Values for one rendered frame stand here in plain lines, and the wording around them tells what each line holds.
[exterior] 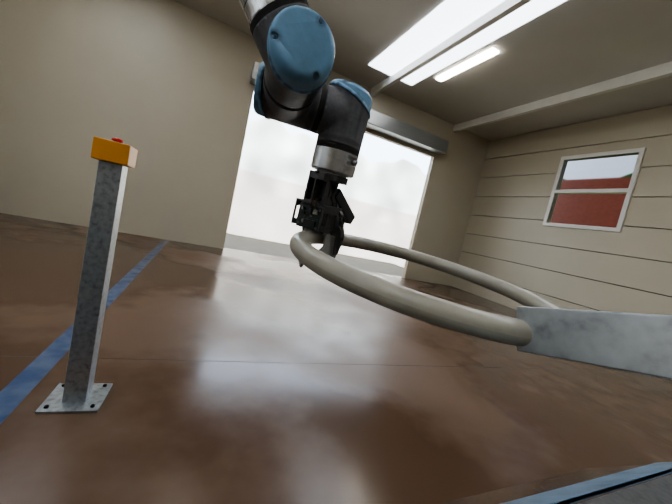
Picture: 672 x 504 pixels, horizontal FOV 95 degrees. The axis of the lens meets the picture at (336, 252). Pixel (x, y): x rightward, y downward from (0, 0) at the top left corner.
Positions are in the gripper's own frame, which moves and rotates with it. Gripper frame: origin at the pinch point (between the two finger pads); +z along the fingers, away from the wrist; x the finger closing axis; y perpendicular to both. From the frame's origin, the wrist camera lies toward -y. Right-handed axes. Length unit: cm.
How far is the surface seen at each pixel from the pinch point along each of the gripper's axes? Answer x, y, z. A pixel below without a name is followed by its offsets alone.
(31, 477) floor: -65, 24, 89
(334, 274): 18.4, 24.4, -6.9
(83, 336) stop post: -97, 2, 64
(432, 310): 30.5, 23.6, -7.2
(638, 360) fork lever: 47, 22, -9
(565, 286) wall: 139, -670, 41
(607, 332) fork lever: 45, 21, -11
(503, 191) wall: -27, -798, -126
